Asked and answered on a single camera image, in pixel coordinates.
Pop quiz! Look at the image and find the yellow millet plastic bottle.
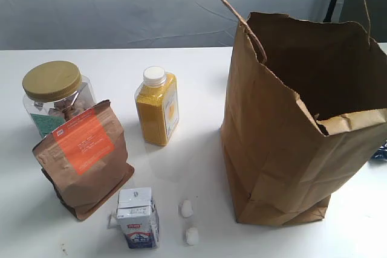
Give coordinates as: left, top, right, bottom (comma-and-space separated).
135, 66, 179, 146

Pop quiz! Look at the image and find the large brown paper bag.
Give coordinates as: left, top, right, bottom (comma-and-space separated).
220, 12, 386, 226

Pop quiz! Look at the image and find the blue patterned object at edge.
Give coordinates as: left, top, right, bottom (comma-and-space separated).
372, 142, 387, 161

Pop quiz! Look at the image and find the clear jar gold lid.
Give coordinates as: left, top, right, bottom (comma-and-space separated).
22, 60, 96, 138

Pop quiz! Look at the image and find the kraft pouch orange label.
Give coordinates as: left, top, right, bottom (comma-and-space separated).
33, 100, 134, 221

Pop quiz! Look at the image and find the small white milk carton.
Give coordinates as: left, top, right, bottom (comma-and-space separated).
116, 187, 160, 249

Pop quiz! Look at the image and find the grey backdrop cloth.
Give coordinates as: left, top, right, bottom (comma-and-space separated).
1, 0, 330, 50

